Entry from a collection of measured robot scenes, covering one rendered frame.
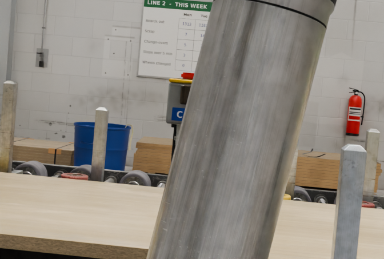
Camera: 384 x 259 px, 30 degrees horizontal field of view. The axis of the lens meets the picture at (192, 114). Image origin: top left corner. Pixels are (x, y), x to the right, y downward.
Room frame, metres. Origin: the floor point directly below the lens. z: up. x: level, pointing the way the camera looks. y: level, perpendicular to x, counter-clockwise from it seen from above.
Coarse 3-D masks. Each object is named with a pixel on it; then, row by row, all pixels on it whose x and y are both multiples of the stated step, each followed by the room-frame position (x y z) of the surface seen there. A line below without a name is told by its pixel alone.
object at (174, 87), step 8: (176, 80) 1.10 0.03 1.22; (184, 80) 1.10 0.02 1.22; (192, 80) 1.10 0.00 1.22; (176, 88) 1.10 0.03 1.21; (168, 96) 1.10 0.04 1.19; (176, 96) 1.10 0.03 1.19; (168, 104) 1.10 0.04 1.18; (176, 104) 1.10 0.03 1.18; (168, 112) 1.10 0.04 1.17; (168, 120) 1.10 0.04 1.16
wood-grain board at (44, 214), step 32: (0, 192) 1.76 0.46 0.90; (32, 192) 1.80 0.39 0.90; (64, 192) 1.84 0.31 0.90; (96, 192) 1.88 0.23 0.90; (128, 192) 1.92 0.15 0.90; (160, 192) 1.97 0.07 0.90; (0, 224) 1.41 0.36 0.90; (32, 224) 1.44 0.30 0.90; (64, 224) 1.46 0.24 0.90; (96, 224) 1.49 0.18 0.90; (128, 224) 1.52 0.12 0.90; (288, 224) 1.67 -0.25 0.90; (320, 224) 1.70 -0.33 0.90; (96, 256) 1.33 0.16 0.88; (128, 256) 1.32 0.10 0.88; (288, 256) 1.35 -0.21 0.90; (320, 256) 1.37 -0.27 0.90
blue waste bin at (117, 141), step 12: (84, 132) 6.62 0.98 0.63; (108, 132) 6.60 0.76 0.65; (120, 132) 6.66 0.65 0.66; (132, 132) 6.83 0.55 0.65; (84, 144) 6.62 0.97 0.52; (108, 144) 6.61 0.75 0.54; (120, 144) 6.68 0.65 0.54; (84, 156) 6.64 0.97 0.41; (108, 156) 6.62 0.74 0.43; (120, 156) 6.70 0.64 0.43; (108, 168) 6.63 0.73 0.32; (120, 168) 6.72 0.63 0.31
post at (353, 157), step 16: (352, 144) 1.12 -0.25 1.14; (352, 160) 1.10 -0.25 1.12; (352, 176) 1.10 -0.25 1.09; (352, 192) 1.10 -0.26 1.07; (336, 208) 1.12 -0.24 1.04; (352, 208) 1.10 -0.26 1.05; (336, 224) 1.11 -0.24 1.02; (352, 224) 1.10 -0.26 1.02; (336, 240) 1.10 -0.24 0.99; (352, 240) 1.10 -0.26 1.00; (336, 256) 1.10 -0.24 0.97; (352, 256) 1.10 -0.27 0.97
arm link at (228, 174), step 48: (240, 0) 0.64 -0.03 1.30; (288, 0) 0.63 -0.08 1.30; (336, 0) 0.67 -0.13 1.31; (240, 48) 0.63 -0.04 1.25; (288, 48) 0.63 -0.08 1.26; (192, 96) 0.66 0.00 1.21; (240, 96) 0.62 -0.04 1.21; (288, 96) 0.63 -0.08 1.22; (192, 144) 0.64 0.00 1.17; (240, 144) 0.62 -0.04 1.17; (288, 144) 0.64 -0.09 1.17; (192, 192) 0.62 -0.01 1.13; (240, 192) 0.62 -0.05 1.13; (192, 240) 0.62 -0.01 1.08; (240, 240) 0.62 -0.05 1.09
